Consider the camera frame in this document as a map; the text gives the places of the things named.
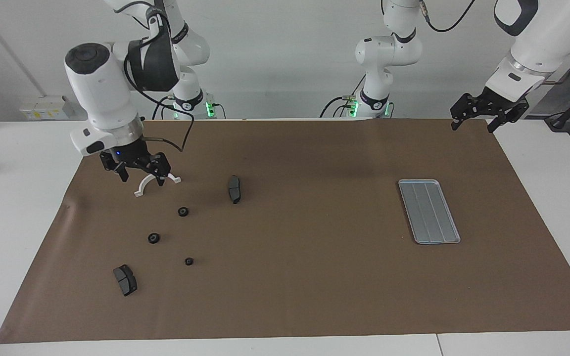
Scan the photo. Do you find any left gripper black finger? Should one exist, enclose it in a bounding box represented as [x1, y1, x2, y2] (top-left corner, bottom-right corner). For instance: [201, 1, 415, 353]
[487, 99, 531, 134]
[450, 92, 484, 132]

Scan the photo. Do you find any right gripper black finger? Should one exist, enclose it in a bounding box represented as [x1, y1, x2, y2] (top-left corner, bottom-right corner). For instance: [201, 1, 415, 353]
[139, 152, 172, 188]
[99, 152, 130, 183]

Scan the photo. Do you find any grey metal tray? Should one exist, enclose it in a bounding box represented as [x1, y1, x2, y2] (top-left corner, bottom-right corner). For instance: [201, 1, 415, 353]
[398, 179, 461, 245]

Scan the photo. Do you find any dark grey brake pad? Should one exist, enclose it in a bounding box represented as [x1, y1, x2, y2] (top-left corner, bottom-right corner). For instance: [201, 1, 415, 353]
[113, 265, 138, 297]
[228, 175, 242, 205]

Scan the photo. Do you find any brown table mat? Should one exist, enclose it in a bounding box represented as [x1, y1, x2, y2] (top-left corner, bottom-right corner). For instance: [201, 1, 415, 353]
[0, 118, 570, 344]

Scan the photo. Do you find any white half-ring clamp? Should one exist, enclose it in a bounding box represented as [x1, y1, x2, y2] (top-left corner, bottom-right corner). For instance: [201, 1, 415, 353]
[134, 173, 182, 198]

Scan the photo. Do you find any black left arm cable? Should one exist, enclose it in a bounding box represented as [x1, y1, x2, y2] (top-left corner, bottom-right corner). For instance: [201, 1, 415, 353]
[416, 0, 570, 85]

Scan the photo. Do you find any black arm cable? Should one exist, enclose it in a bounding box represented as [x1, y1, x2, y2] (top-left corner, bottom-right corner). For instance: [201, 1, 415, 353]
[416, 0, 570, 85]
[124, 10, 195, 153]

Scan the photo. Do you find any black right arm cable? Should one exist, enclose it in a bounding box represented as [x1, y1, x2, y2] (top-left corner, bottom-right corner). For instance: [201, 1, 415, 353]
[124, 10, 195, 153]

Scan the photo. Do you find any white wall power strip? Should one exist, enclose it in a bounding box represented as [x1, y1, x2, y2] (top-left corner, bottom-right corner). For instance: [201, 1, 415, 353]
[20, 95, 75, 121]

